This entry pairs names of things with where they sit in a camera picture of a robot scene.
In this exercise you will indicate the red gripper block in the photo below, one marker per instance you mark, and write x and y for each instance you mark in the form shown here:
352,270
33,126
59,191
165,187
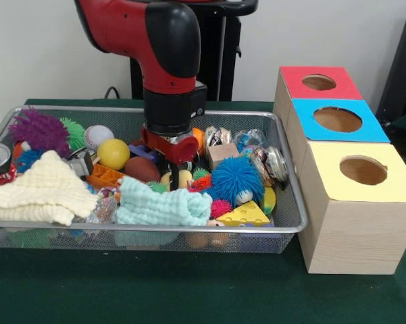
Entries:
179,150

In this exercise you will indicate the yellow plush toy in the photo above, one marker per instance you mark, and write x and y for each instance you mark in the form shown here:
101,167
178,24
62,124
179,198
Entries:
185,178

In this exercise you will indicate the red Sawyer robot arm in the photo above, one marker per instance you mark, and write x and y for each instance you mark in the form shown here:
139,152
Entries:
169,50

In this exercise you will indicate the shallow metal mesh bin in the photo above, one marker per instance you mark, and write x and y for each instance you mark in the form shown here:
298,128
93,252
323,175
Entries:
283,216

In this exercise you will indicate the brown mini football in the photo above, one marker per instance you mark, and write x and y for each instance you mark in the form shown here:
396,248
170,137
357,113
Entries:
142,168

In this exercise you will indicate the mint knitted cloth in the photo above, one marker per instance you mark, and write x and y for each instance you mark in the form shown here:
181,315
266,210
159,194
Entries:
155,206

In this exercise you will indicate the yellow ball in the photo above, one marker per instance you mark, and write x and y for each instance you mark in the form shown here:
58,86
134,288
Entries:
113,153

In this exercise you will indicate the orange building block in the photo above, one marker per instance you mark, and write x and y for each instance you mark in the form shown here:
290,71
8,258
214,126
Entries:
104,175

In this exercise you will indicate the blue spiky rubber ball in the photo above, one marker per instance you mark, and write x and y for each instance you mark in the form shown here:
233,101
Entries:
236,179

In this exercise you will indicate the white mini baseball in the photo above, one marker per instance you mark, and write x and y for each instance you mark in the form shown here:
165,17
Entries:
98,136

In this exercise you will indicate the yellow cheese wedge toy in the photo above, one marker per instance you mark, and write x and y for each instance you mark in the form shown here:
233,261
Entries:
245,214

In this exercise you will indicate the green spiky rubber ball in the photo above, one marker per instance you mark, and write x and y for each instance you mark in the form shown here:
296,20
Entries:
76,131

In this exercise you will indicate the dark green table cloth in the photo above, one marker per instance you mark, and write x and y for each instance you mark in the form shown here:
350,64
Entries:
189,290

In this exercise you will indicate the cream knitted cloth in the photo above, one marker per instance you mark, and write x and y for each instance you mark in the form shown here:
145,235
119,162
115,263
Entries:
44,189

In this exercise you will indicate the purple spiky monster toy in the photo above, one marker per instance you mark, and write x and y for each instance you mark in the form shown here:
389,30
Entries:
40,131

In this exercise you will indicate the green cloth side table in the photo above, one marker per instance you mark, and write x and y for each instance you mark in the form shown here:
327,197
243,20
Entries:
405,121

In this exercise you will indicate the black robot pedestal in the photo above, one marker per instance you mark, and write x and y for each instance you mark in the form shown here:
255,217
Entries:
226,50

